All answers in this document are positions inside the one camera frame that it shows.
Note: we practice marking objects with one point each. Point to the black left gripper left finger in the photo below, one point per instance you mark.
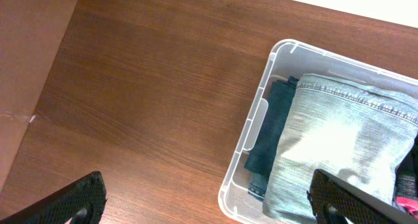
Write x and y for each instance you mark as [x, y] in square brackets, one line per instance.
[82, 201]

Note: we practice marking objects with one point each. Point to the light grey-blue jeans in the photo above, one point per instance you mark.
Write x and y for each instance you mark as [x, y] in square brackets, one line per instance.
[356, 132]

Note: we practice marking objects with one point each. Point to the black garment with red cuff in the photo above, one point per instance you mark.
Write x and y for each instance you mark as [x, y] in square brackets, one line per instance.
[405, 192]

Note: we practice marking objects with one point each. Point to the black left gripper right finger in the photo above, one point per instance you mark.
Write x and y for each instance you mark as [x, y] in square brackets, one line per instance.
[333, 200]

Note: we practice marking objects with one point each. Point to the dark blue jeans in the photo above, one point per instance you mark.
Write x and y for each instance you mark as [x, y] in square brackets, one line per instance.
[261, 157]

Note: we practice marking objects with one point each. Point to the clear plastic storage bin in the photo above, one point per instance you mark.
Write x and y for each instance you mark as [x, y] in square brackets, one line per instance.
[287, 58]

